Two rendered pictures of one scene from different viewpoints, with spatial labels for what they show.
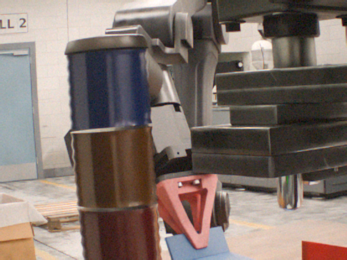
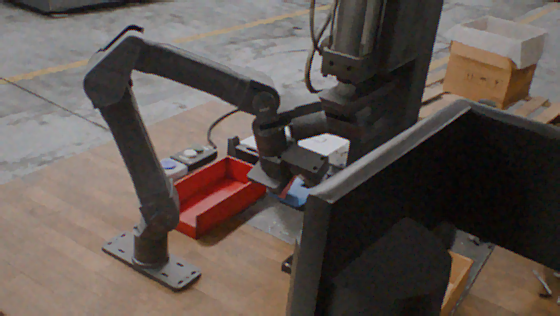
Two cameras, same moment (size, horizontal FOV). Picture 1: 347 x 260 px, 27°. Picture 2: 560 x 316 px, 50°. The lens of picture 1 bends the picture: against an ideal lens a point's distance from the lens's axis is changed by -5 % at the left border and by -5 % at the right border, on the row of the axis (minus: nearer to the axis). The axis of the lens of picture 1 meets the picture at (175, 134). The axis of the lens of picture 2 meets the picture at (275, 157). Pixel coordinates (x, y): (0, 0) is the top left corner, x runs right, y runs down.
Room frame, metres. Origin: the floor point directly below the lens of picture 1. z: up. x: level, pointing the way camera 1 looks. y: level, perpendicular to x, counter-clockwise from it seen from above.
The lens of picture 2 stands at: (1.25, 0.89, 1.61)
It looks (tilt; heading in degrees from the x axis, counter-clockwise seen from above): 27 degrees down; 243
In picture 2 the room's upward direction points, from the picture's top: 6 degrees clockwise
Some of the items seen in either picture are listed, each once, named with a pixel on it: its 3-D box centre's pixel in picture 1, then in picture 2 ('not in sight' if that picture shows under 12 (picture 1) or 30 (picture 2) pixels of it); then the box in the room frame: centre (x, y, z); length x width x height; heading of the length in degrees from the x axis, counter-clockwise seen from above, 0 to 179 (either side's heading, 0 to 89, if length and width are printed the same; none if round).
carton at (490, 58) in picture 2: not in sight; (494, 60); (-2.13, -2.36, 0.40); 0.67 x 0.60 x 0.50; 24
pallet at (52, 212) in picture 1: (87, 212); not in sight; (7.37, 0.93, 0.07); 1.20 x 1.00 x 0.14; 121
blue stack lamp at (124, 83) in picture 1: (108, 89); not in sight; (0.34, 0.03, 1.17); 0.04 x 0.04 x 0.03
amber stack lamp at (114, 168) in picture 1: (113, 166); not in sight; (0.34, 0.03, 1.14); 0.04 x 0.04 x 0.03
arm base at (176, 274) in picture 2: not in sight; (150, 244); (1.03, -0.02, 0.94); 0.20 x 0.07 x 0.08; 122
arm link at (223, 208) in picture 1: (197, 213); (156, 214); (1.02, -0.02, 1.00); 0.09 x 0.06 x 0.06; 76
